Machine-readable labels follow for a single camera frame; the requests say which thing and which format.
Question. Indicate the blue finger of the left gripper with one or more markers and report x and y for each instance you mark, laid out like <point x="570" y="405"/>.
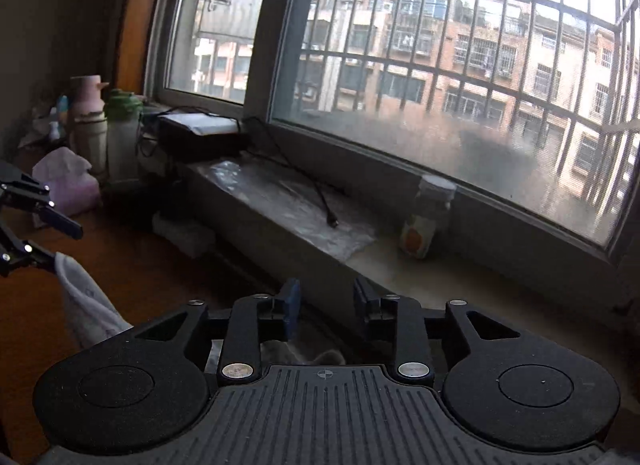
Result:
<point x="24" y="193"/>
<point x="16" y="254"/>

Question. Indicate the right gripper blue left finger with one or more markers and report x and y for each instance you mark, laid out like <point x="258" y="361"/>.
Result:
<point x="285" y="309"/>

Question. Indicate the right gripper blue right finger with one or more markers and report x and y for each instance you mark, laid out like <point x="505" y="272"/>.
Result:
<point x="367" y="302"/>

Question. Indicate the clear plastic bag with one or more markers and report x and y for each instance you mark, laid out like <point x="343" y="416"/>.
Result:
<point x="331" y="223"/>

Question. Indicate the white patterned pajama garment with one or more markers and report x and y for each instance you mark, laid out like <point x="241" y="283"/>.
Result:
<point x="89" y="314"/>

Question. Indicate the black box on sill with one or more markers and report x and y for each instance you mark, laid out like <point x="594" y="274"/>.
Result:
<point x="184" y="147"/>

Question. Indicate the pink tissue pack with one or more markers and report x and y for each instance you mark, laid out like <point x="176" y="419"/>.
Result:
<point x="72" y="188"/>

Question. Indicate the glass jar orange label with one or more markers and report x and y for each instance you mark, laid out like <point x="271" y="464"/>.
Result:
<point x="429" y="215"/>

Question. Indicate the white pink thermos cup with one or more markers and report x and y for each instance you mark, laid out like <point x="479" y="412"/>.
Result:
<point x="88" y="124"/>

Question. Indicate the green lid shaker bottle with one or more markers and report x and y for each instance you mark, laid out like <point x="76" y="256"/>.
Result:
<point x="123" y="112"/>

